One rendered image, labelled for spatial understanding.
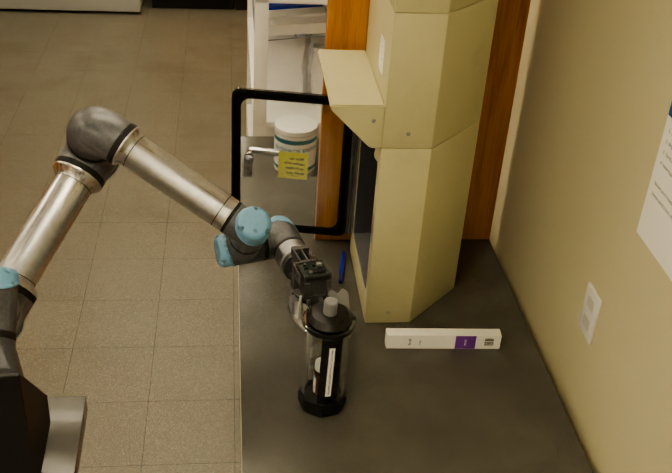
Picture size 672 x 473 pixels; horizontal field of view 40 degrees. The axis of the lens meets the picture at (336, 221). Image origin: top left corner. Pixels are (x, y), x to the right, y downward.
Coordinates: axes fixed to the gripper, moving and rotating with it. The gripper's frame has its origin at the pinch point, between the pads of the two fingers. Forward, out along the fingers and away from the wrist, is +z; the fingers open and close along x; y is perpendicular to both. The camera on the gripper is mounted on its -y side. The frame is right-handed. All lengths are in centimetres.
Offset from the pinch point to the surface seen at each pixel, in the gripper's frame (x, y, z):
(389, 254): 23.3, -0.8, -22.3
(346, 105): 11.0, 36.1, -26.2
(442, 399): 25.5, -20.2, 6.7
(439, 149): 32.3, 25.2, -22.5
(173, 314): 0, -117, -160
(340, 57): 19, 36, -51
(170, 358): -7, -116, -133
